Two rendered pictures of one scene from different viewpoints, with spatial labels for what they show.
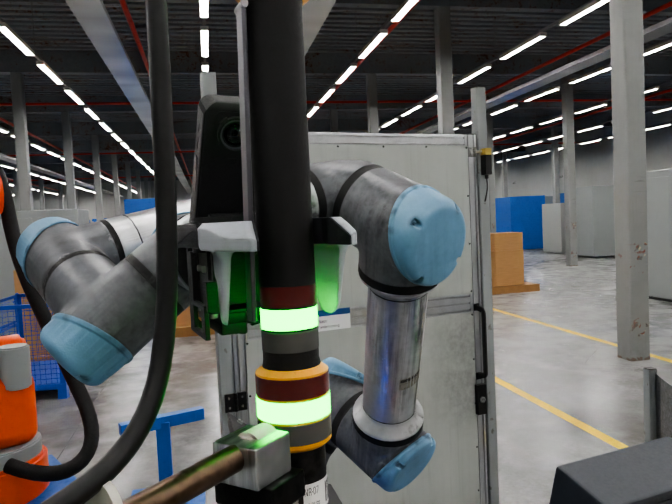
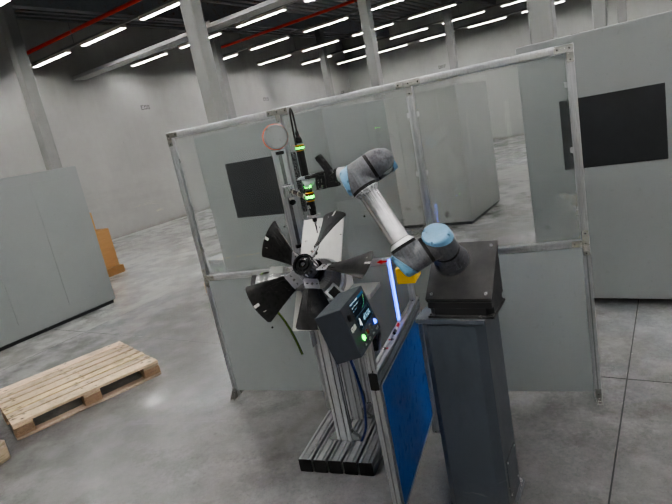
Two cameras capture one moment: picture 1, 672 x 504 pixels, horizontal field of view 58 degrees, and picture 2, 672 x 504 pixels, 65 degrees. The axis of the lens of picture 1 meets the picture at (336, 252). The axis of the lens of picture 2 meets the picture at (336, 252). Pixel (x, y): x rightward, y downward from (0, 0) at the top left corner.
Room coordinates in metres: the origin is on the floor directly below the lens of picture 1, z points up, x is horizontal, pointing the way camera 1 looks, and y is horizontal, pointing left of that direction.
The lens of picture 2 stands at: (2.31, -1.75, 1.86)
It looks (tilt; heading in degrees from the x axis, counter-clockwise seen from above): 13 degrees down; 136
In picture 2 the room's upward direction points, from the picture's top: 11 degrees counter-clockwise
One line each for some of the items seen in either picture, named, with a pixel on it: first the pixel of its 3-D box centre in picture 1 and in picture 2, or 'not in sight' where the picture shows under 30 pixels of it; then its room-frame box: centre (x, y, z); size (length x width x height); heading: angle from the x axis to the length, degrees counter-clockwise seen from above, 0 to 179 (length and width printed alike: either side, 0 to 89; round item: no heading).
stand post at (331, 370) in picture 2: not in sight; (333, 382); (0.19, 0.07, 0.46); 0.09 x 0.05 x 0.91; 24
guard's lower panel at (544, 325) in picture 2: not in sight; (382, 329); (0.07, 0.69, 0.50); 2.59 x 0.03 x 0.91; 24
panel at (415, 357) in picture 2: not in sight; (410, 402); (0.72, 0.08, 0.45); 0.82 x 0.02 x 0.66; 114
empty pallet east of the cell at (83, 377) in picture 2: not in sight; (76, 383); (-2.73, -0.48, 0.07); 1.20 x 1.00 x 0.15; 86
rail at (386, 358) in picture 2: not in sight; (398, 336); (0.72, 0.08, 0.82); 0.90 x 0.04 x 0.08; 114
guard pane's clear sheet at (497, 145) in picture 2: not in sight; (355, 183); (0.07, 0.69, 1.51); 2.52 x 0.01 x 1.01; 24
